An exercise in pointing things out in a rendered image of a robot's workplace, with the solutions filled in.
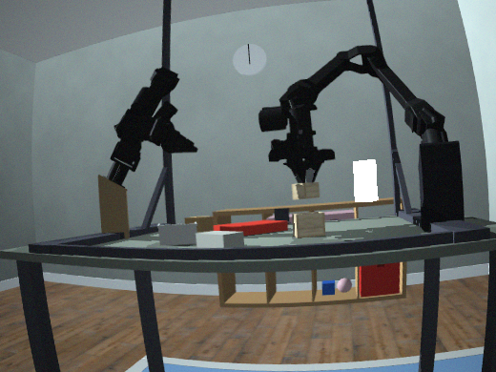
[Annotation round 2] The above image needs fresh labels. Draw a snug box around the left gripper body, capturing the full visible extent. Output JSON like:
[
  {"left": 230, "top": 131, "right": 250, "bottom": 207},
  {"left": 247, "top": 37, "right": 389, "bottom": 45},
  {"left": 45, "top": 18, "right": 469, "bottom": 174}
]
[{"left": 269, "top": 126, "right": 335, "bottom": 162}]

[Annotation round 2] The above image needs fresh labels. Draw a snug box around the black metal overhead frame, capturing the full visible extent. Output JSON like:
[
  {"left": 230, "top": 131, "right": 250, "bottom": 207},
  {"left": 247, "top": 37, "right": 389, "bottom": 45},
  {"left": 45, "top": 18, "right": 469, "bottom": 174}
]
[{"left": 141, "top": 0, "right": 412, "bottom": 228}]

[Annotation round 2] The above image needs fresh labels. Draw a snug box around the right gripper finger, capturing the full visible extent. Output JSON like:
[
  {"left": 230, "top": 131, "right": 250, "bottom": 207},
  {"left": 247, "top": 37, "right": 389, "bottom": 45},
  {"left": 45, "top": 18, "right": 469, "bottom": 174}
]
[
  {"left": 161, "top": 122, "right": 195, "bottom": 147},
  {"left": 170, "top": 146, "right": 198, "bottom": 154}
]

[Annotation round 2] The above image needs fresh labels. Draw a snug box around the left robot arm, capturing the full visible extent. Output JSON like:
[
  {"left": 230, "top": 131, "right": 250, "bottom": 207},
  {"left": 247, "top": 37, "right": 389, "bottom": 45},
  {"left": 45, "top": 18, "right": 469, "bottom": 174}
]
[{"left": 258, "top": 45, "right": 448, "bottom": 144}]

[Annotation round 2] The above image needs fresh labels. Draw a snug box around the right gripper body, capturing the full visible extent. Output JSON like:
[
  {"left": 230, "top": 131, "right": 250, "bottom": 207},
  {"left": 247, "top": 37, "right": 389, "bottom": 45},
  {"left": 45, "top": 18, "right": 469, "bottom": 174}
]
[{"left": 136, "top": 116, "right": 172, "bottom": 153}]

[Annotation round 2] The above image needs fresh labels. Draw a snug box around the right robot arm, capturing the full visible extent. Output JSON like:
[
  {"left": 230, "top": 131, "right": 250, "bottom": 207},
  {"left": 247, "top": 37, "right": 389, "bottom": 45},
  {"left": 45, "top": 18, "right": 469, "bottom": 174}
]
[{"left": 106, "top": 67, "right": 179, "bottom": 188}]

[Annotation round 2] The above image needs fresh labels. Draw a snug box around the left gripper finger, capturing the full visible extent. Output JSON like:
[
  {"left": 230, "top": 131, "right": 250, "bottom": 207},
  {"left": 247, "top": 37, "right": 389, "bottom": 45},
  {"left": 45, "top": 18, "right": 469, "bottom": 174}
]
[
  {"left": 306, "top": 160, "right": 324, "bottom": 183},
  {"left": 283, "top": 160, "right": 307, "bottom": 183}
]

